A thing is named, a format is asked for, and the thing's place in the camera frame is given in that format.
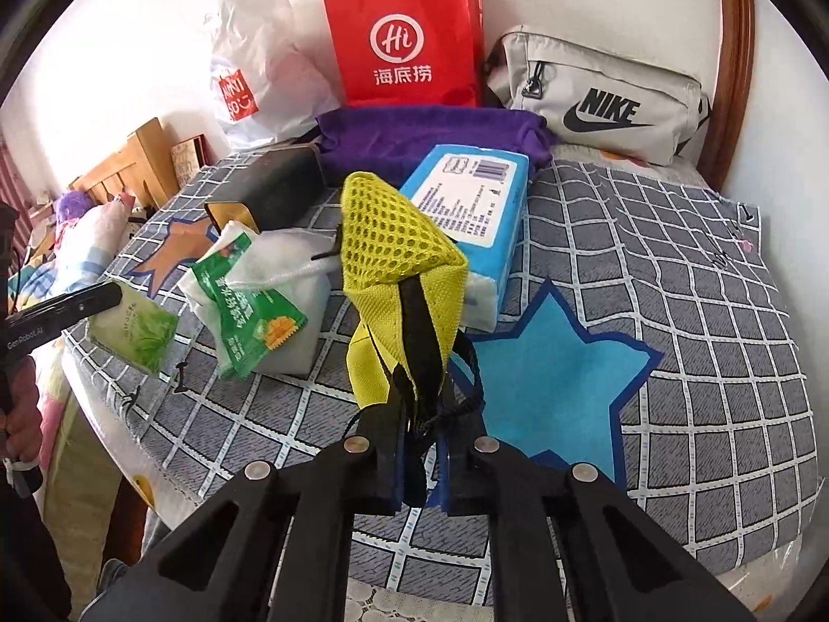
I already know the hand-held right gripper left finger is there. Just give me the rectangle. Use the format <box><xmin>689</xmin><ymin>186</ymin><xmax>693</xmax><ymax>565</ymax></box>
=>
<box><xmin>81</xmin><ymin>402</ymin><xmax>416</xmax><ymax>622</ymax></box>

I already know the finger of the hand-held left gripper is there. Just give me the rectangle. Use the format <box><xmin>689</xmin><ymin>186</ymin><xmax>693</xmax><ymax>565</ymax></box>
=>
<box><xmin>39</xmin><ymin>284</ymin><xmax>124</xmax><ymax>333</ymax></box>

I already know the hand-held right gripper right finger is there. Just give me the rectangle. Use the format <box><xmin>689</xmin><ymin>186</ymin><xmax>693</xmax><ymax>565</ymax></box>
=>
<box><xmin>431</xmin><ymin>402</ymin><xmax>755</xmax><ymax>622</ymax></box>

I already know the light green packet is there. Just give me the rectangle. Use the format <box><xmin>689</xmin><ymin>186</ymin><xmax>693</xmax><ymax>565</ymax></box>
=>
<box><xmin>87</xmin><ymin>280</ymin><xmax>180</xmax><ymax>375</ymax></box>

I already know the dark green box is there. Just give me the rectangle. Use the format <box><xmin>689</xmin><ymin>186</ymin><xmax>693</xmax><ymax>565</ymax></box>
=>
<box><xmin>204</xmin><ymin>146</ymin><xmax>325</xmax><ymax>234</ymax></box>

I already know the yellow mesh bag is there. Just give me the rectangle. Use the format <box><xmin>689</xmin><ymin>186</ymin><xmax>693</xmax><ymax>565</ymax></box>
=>
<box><xmin>340</xmin><ymin>172</ymin><xmax>487</xmax><ymax>506</ymax></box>

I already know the person's left forearm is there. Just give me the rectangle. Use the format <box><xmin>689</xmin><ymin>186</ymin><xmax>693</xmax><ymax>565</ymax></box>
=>
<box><xmin>0</xmin><ymin>457</ymin><xmax>74</xmax><ymax>622</ymax></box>

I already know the person's left hand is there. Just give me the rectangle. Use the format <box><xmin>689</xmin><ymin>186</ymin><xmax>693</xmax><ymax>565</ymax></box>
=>
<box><xmin>3</xmin><ymin>363</ymin><xmax>45</xmax><ymax>465</ymax></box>

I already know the floral pillow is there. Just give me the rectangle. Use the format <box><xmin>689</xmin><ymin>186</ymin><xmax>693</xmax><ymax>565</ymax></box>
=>
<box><xmin>55</xmin><ymin>197</ymin><xmax>140</xmax><ymax>286</ymax></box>

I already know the purple plush toy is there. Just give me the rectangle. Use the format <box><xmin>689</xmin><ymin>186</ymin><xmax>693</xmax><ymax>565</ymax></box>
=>
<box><xmin>53</xmin><ymin>191</ymin><xmax>88</xmax><ymax>228</ymax></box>

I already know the green snack packet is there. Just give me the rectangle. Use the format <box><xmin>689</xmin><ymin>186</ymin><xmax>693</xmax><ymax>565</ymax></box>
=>
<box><xmin>188</xmin><ymin>220</ymin><xmax>308</xmax><ymax>380</ymax></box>

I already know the red book with drawing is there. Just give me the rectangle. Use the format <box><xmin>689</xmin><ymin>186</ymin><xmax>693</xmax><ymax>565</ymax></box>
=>
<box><xmin>169</xmin><ymin>135</ymin><xmax>211</xmax><ymax>186</ymax></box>

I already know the blue tissue pack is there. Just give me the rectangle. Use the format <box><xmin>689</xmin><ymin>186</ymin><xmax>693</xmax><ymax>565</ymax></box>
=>
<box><xmin>398</xmin><ymin>144</ymin><xmax>532</xmax><ymax>331</ymax></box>

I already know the checked blanket with stars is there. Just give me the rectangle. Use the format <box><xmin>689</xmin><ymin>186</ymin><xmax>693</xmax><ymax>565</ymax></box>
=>
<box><xmin>61</xmin><ymin>143</ymin><xmax>810</xmax><ymax>571</ymax></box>

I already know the white plastic shopping bag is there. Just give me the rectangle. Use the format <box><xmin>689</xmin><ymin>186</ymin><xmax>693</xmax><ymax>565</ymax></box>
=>
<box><xmin>207</xmin><ymin>0</ymin><xmax>341</xmax><ymax>147</ymax></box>

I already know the purple towel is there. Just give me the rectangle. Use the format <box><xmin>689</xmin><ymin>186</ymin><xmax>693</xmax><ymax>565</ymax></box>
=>
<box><xmin>314</xmin><ymin>104</ymin><xmax>558</xmax><ymax>192</ymax></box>

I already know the red paper shopping bag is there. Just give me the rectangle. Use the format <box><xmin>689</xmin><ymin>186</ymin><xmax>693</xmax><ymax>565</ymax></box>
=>
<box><xmin>322</xmin><ymin>0</ymin><xmax>485</xmax><ymax>109</ymax></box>

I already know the white printed tote bag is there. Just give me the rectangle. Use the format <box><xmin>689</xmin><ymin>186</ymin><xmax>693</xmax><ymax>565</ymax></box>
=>
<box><xmin>480</xmin><ymin>24</ymin><xmax>712</xmax><ymax>166</ymax></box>

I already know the wooden door frame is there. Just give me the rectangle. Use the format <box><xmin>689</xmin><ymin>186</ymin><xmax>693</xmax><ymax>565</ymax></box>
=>
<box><xmin>699</xmin><ymin>0</ymin><xmax>755</xmax><ymax>189</ymax></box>

